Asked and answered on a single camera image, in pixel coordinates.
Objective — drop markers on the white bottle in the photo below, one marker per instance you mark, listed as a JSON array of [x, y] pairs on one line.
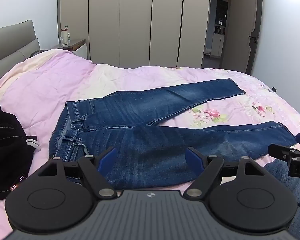
[[64, 37]]

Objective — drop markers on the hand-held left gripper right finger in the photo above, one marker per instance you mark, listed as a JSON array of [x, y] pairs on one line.
[[192, 158]]

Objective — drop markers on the wooden nightstand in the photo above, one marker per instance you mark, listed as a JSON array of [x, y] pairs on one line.
[[75, 45]]

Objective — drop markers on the hallway cabinet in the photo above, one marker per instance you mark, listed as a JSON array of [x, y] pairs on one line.
[[218, 27]]

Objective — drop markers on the grey-brown door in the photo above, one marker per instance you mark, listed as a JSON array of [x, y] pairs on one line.
[[247, 30]]

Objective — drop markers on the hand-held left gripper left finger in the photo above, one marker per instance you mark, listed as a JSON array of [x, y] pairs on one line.
[[107, 159]]

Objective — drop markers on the grey upholstered headboard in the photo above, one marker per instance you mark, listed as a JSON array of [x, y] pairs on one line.
[[10, 42]]

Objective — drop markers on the person's blue jeans leg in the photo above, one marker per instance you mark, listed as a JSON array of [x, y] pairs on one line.
[[296, 192]]

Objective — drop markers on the blue denim pants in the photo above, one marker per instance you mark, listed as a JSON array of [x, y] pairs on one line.
[[145, 120]]

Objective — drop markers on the beige wardrobe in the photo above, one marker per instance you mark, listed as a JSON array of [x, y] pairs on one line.
[[135, 22]]

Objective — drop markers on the black garment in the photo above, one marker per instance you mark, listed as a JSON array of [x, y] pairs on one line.
[[5, 142]]

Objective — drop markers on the pink floral blanket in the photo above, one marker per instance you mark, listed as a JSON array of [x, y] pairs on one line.
[[52, 85]]

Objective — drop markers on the smartwatch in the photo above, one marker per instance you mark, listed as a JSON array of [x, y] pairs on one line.
[[18, 181]]

